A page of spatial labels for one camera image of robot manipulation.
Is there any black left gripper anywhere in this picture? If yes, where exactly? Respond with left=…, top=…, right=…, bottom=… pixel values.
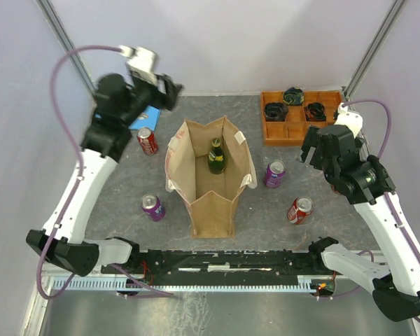
left=121, top=72, right=186, bottom=127

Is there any purple soda can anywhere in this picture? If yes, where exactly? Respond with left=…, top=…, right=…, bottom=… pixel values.
left=141, top=194, right=165, bottom=222
left=263, top=160, right=286, bottom=188

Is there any red cola can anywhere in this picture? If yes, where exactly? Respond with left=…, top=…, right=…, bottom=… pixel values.
left=287, top=197, right=314, bottom=225
left=137, top=127, right=159, bottom=155
left=330, top=185, right=341, bottom=195

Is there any green glass bottle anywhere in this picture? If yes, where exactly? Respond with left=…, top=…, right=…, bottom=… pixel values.
left=207, top=138, right=226, bottom=174

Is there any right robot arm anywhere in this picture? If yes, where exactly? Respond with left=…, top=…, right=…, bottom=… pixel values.
left=300, top=125, right=420, bottom=322

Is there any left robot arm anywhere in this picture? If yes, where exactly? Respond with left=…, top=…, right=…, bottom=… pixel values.
left=26, top=73, right=183, bottom=277

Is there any orange wooden divided tray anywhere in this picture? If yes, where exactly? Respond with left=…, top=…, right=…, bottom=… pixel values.
left=260, top=91, right=342, bottom=146

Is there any blue patterned cloth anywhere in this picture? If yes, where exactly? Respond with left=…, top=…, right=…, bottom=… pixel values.
left=129, top=106, right=161, bottom=131

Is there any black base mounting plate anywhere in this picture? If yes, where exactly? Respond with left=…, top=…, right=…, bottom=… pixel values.
left=122, top=250, right=333, bottom=286

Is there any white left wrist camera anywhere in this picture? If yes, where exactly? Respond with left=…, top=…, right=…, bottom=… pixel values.
left=119, top=45, right=158, bottom=86

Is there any right aluminium frame post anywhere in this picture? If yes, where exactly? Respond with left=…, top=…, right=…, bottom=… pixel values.
left=342, top=0, right=407, bottom=100

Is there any aluminium frame post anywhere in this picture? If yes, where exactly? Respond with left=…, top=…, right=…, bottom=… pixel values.
left=36, top=0, right=95, bottom=96
left=342, top=0, right=407, bottom=100

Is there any left aluminium frame post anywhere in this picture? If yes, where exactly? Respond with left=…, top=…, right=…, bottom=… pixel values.
left=36, top=0, right=95, bottom=96

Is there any light blue cable duct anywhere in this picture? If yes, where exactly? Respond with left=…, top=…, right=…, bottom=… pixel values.
left=66, top=276, right=316, bottom=293

